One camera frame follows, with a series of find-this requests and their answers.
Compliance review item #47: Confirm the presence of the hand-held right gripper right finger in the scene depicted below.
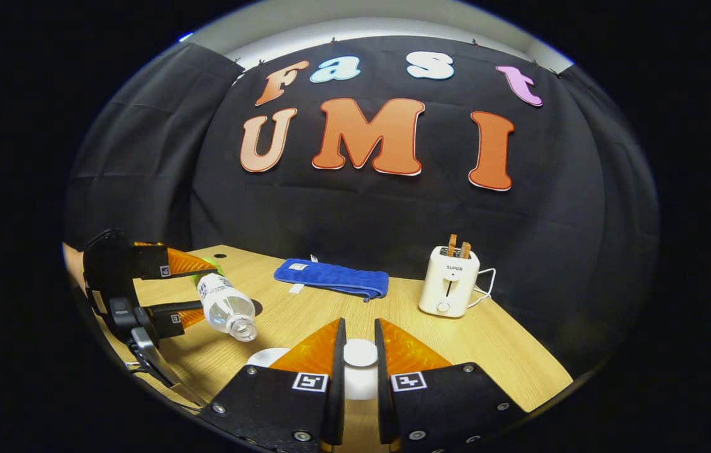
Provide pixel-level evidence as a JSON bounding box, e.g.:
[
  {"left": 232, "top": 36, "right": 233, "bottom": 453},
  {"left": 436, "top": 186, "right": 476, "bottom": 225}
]
[{"left": 373, "top": 318, "right": 529, "bottom": 453}]

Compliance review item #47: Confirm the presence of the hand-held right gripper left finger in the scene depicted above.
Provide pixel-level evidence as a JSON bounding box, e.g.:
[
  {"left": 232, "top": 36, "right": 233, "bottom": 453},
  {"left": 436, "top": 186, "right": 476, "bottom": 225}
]
[{"left": 198, "top": 318, "right": 347, "bottom": 453}]

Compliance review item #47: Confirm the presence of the white teacup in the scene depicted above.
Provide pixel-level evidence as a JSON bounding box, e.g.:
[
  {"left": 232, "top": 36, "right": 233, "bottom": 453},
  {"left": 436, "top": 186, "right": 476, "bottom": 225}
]
[{"left": 343, "top": 364, "right": 381, "bottom": 401}]

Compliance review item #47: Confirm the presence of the clear plastic water bottle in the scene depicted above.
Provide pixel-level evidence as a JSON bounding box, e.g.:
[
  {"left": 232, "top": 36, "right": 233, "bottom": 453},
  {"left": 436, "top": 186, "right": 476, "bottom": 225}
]
[{"left": 194, "top": 257, "right": 259, "bottom": 343}]

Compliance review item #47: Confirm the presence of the white saucer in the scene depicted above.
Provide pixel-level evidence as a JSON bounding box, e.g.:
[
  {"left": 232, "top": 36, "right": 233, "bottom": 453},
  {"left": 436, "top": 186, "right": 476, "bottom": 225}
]
[{"left": 247, "top": 347, "right": 291, "bottom": 369}]

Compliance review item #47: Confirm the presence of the blue towel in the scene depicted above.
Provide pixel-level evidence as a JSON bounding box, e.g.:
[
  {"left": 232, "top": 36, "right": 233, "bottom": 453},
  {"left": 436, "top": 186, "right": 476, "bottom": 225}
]
[{"left": 274, "top": 258, "right": 389, "bottom": 303}]

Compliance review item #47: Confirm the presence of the white toaster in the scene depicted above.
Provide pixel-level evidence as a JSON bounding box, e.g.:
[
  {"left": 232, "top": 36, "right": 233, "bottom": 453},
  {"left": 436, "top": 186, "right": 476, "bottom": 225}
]
[{"left": 418, "top": 245, "right": 481, "bottom": 318}]

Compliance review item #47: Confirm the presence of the white toaster cable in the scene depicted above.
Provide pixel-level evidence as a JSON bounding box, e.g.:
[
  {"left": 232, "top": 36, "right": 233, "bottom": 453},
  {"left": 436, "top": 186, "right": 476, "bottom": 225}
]
[{"left": 467, "top": 268, "right": 496, "bottom": 309}]

